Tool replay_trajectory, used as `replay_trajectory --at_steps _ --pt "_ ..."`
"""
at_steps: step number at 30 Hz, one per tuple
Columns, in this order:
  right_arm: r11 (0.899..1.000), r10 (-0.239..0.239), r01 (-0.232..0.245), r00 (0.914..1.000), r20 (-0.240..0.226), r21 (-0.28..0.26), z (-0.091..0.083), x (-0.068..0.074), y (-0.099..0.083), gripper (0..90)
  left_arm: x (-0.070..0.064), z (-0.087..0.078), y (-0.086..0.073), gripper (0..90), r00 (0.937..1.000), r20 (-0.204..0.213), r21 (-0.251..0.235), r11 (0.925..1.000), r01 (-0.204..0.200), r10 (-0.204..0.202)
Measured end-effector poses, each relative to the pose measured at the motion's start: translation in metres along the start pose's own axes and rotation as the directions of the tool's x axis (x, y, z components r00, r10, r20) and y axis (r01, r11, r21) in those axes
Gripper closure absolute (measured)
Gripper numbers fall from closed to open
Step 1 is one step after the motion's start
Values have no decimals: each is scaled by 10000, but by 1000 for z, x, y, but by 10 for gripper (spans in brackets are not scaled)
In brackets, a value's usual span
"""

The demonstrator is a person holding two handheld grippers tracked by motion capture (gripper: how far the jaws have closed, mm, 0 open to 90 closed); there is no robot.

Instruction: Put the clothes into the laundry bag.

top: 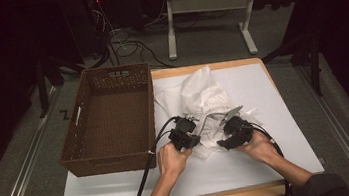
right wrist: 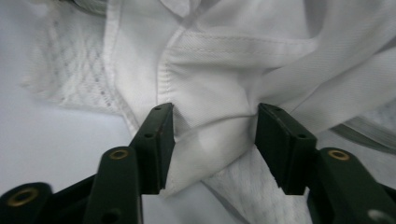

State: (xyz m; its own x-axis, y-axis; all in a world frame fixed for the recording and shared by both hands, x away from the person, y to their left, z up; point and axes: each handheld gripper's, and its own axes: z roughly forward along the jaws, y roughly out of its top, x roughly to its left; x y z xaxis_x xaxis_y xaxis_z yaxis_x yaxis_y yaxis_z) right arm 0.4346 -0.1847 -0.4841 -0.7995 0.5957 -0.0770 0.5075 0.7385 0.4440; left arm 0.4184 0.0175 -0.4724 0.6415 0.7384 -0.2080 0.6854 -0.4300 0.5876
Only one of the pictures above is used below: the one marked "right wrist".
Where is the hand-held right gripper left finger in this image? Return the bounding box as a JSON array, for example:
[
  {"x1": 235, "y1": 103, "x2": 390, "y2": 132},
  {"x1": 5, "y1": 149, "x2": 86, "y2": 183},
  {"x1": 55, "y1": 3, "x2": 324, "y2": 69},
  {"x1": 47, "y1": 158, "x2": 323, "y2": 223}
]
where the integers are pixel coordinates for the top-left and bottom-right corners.
[{"x1": 83, "y1": 102, "x2": 177, "y2": 224}]

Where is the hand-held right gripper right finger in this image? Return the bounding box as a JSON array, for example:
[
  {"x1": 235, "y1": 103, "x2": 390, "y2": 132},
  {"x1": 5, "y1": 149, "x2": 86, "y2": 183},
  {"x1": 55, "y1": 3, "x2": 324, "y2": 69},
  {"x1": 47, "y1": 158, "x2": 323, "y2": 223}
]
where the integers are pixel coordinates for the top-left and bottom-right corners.
[{"x1": 254, "y1": 103, "x2": 396, "y2": 224}]

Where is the white garment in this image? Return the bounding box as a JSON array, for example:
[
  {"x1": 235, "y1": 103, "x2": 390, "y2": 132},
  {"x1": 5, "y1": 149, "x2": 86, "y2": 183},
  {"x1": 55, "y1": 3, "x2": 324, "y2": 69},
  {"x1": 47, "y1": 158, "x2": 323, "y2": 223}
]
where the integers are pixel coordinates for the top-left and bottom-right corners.
[{"x1": 102, "y1": 0, "x2": 396, "y2": 197}]

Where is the white mesh laundry bag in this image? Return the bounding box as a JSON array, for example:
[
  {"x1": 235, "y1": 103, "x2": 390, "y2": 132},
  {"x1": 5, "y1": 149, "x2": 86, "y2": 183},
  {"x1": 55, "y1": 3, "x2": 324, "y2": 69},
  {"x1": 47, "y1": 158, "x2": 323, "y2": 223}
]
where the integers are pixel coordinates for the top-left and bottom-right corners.
[{"x1": 18, "y1": 0, "x2": 396, "y2": 224}]

